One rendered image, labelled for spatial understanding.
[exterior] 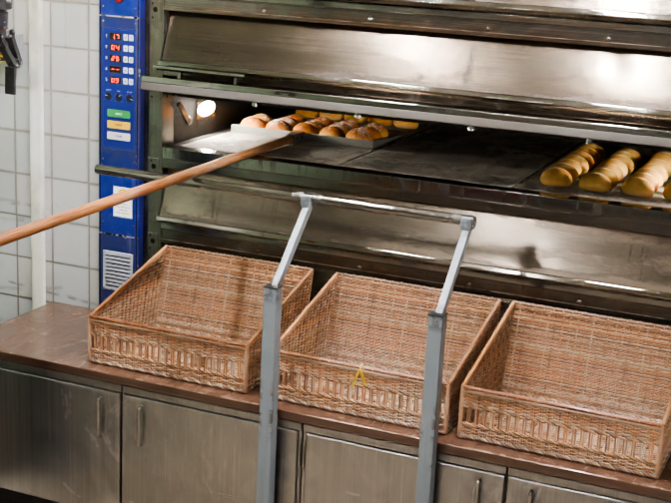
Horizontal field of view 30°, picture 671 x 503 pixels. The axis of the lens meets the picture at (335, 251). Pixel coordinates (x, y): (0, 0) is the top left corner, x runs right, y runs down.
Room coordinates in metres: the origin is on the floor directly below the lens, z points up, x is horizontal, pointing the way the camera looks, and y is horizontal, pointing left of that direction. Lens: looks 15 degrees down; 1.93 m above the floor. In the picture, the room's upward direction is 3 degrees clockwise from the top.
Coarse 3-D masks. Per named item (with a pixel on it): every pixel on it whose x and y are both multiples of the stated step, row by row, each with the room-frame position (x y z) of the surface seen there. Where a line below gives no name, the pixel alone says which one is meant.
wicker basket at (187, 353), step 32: (160, 256) 4.04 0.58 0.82; (192, 256) 4.04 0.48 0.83; (224, 256) 3.99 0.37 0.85; (128, 288) 3.85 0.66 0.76; (160, 288) 4.04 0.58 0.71; (192, 288) 4.00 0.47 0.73; (224, 288) 3.97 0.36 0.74; (256, 288) 3.93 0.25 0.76; (288, 288) 3.89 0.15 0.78; (96, 320) 3.64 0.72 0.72; (128, 320) 3.86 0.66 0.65; (160, 320) 4.01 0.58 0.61; (192, 320) 3.98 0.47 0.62; (224, 320) 3.93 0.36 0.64; (256, 320) 3.90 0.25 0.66; (288, 320) 3.71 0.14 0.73; (96, 352) 3.64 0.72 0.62; (128, 352) 3.60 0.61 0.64; (160, 352) 3.56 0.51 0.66; (192, 352) 3.52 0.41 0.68; (224, 352) 3.48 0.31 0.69; (256, 352) 3.79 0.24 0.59; (224, 384) 3.48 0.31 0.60; (256, 384) 3.51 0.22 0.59
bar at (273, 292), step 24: (96, 168) 3.79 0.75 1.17; (120, 168) 3.76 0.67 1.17; (240, 192) 3.60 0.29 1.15; (264, 192) 3.57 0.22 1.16; (288, 192) 3.55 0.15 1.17; (408, 216) 3.40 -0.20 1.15; (432, 216) 3.37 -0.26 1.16; (456, 216) 3.35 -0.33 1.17; (288, 264) 3.39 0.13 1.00; (456, 264) 3.25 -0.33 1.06; (264, 288) 3.31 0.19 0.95; (264, 312) 3.31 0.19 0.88; (432, 312) 3.15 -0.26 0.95; (264, 336) 3.31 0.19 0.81; (432, 336) 3.13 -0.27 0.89; (264, 360) 3.31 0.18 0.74; (432, 360) 3.13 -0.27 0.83; (264, 384) 3.31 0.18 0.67; (432, 384) 3.12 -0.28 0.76; (264, 408) 3.31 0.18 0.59; (432, 408) 3.12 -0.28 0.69; (264, 432) 3.31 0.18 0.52; (432, 432) 3.12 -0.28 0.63; (264, 456) 3.31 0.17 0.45; (432, 456) 3.12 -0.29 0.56; (264, 480) 3.31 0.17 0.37; (432, 480) 3.14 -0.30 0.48
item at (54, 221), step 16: (272, 144) 4.14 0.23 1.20; (224, 160) 3.82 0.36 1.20; (240, 160) 3.92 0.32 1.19; (176, 176) 3.54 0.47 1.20; (192, 176) 3.62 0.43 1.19; (128, 192) 3.30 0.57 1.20; (144, 192) 3.37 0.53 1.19; (80, 208) 3.09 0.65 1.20; (96, 208) 3.15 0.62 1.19; (32, 224) 2.90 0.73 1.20; (48, 224) 2.95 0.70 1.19; (0, 240) 2.78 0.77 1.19; (16, 240) 2.83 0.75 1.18
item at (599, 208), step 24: (240, 168) 4.02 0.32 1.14; (264, 168) 3.98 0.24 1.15; (288, 168) 3.95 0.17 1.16; (312, 168) 3.92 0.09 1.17; (336, 168) 3.91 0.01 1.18; (432, 192) 3.77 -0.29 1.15; (456, 192) 3.74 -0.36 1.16; (480, 192) 3.71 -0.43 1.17; (504, 192) 3.68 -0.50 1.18; (528, 192) 3.68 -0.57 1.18; (600, 216) 3.57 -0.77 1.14; (624, 216) 3.55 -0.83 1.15; (648, 216) 3.52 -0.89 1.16
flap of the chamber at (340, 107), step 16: (208, 96) 3.90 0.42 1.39; (224, 96) 3.87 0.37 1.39; (240, 96) 3.85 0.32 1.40; (256, 96) 3.83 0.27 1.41; (272, 96) 3.82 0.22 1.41; (352, 112) 3.71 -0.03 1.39; (368, 112) 3.69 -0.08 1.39; (384, 112) 3.67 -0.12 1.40; (400, 112) 3.66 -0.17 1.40; (416, 112) 3.64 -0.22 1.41; (496, 128) 3.54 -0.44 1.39; (512, 128) 3.53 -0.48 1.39; (528, 128) 3.51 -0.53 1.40; (544, 128) 3.49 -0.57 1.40; (560, 128) 3.48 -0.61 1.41; (640, 144) 3.39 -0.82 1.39; (656, 144) 3.37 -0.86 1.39
